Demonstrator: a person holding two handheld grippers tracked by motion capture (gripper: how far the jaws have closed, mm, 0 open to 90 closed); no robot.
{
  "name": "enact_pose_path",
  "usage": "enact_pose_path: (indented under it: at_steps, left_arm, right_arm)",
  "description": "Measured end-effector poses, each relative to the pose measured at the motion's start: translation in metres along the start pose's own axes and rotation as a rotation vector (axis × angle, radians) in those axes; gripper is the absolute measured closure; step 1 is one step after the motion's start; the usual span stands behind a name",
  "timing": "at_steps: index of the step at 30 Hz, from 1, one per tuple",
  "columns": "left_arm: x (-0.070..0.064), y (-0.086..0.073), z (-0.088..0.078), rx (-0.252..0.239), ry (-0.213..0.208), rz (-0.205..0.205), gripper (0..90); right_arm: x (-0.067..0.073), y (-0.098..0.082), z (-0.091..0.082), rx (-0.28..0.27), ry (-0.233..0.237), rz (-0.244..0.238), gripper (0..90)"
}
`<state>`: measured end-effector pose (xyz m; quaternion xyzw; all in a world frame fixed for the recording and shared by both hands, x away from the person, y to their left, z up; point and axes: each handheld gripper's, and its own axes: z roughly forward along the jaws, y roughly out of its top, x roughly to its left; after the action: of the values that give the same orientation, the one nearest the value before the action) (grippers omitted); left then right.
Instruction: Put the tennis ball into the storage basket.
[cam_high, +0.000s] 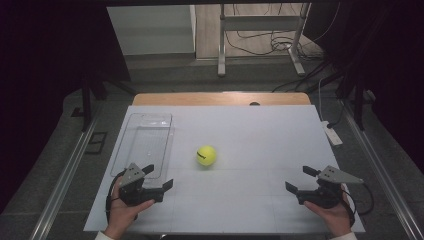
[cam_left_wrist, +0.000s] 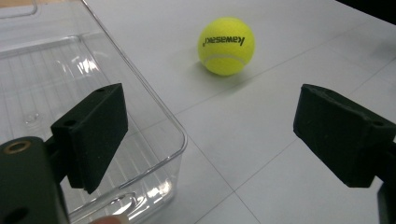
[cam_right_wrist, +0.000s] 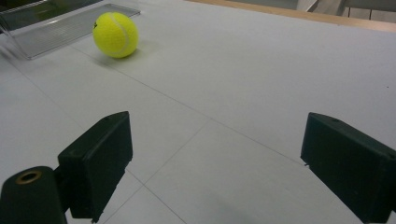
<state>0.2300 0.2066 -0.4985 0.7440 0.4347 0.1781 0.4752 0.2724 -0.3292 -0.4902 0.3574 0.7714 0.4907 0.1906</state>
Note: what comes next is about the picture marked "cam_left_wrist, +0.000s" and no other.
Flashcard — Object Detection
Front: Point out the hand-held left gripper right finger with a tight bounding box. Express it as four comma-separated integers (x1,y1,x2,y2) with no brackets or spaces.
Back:
292,83,396,189

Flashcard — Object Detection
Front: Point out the yellow tennis ball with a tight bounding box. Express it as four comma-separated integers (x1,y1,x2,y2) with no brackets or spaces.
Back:
197,17,256,77

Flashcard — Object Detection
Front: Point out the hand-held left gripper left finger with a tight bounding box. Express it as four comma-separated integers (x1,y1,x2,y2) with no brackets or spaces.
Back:
46,82,130,195

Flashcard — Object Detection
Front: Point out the clear plastic container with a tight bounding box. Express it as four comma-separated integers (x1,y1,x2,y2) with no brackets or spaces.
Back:
0,0,189,224

